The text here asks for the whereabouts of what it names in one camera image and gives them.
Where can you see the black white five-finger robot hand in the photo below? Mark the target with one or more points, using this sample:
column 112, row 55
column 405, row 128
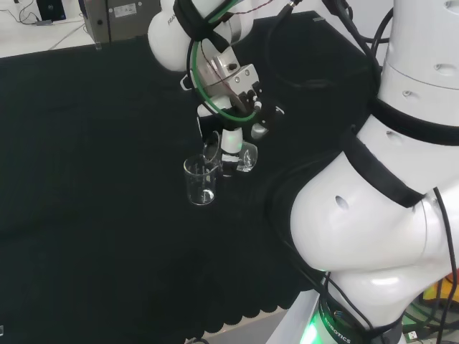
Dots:
column 231, row 140

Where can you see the clear glass beaker with scale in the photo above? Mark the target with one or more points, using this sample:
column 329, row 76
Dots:
column 249, row 157

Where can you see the black bench cloth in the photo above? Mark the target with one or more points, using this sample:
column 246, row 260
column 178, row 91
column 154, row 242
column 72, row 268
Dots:
column 89, row 179

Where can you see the grey metal cabinet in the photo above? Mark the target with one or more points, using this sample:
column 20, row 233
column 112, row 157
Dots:
column 125, row 21

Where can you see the yellow stop button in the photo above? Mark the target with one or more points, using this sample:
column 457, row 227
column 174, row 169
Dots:
column 448, row 286

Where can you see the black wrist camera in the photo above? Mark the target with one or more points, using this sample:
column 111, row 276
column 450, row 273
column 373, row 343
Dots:
column 272, row 120

